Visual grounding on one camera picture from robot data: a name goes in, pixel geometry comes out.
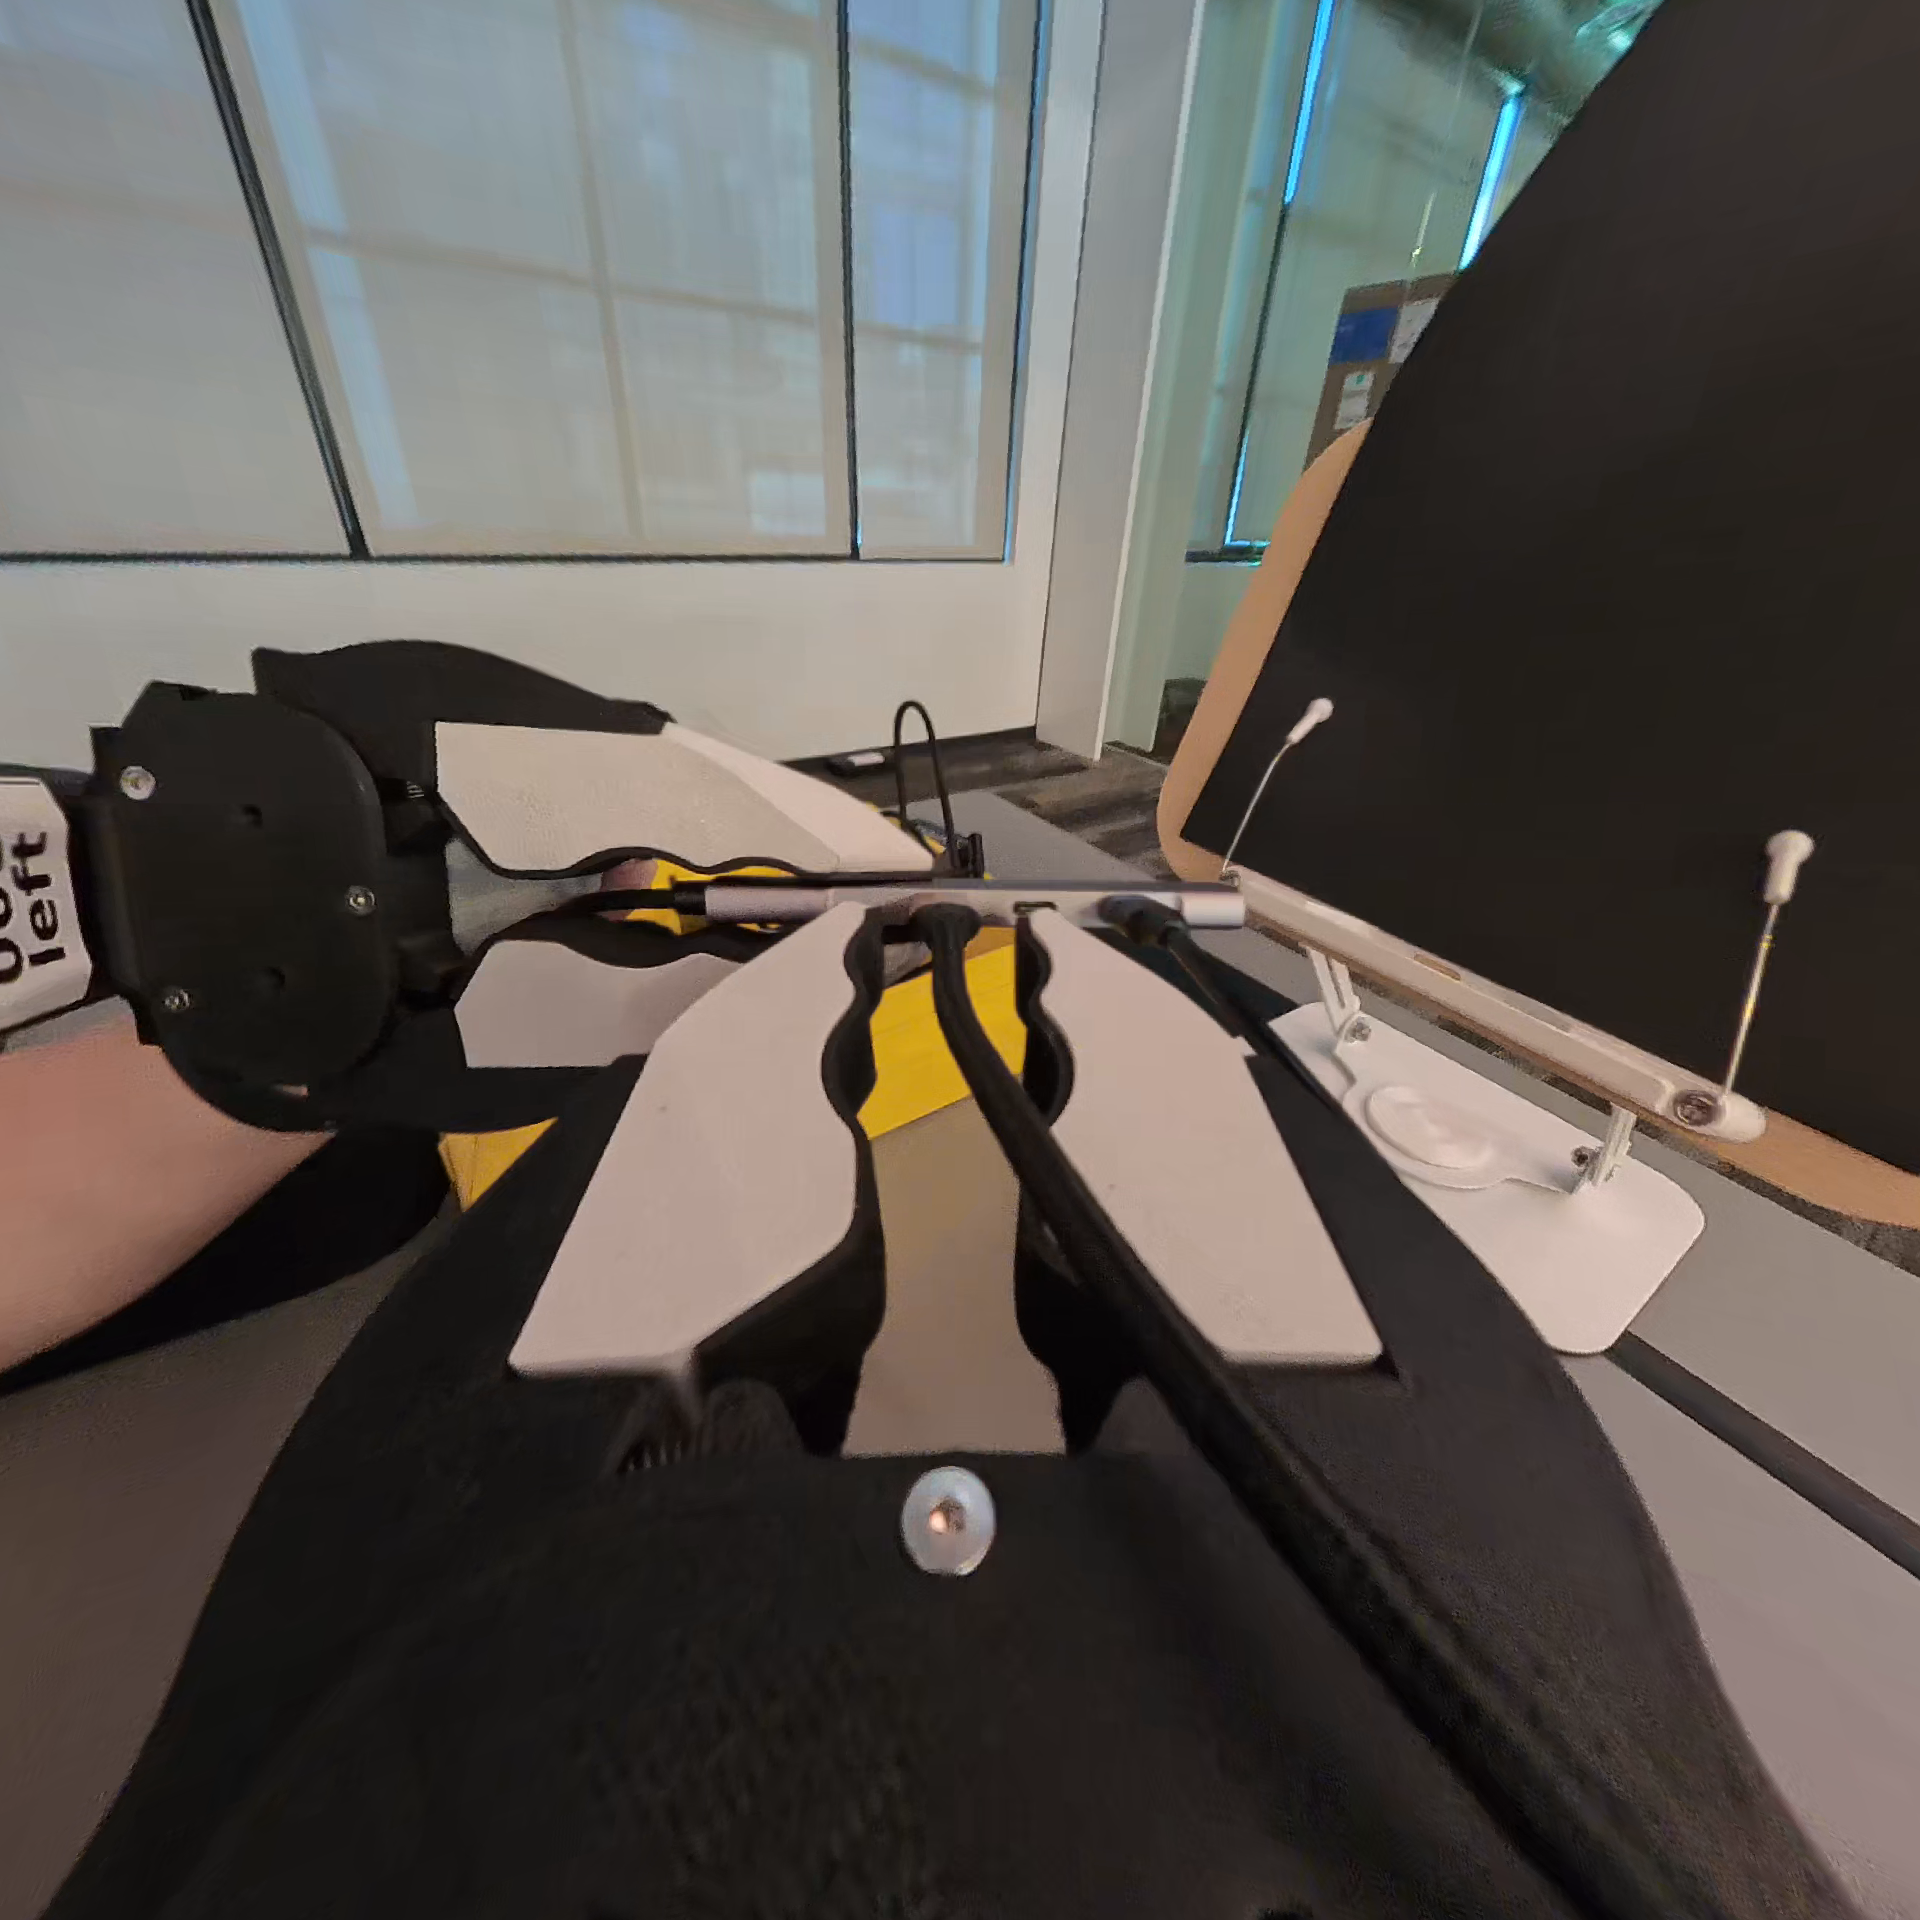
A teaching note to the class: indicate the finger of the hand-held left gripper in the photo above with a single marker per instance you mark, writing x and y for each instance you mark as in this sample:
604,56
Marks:
630,795
601,1007

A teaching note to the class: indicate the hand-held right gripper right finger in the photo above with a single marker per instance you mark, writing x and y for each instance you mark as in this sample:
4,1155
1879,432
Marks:
1217,1184

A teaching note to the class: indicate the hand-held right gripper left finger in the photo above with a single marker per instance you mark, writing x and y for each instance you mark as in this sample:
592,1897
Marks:
721,1184

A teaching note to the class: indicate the yellow plastic bin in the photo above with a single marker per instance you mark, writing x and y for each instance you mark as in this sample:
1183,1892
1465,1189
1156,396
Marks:
931,1051

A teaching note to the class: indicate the grey usb hub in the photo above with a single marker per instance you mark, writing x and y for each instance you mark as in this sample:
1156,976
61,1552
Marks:
1079,899

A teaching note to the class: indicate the person's left forearm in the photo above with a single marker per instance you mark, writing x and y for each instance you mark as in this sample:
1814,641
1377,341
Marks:
107,1184

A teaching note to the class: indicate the large window with blinds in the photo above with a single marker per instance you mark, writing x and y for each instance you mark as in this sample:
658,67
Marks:
524,269

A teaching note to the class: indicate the wooden board with black panel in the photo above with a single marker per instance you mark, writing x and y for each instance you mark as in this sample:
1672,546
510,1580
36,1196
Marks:
1621,525

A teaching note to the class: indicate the cardboard box with blue label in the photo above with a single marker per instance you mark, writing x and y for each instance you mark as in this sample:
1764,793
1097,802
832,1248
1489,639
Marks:
1365,361

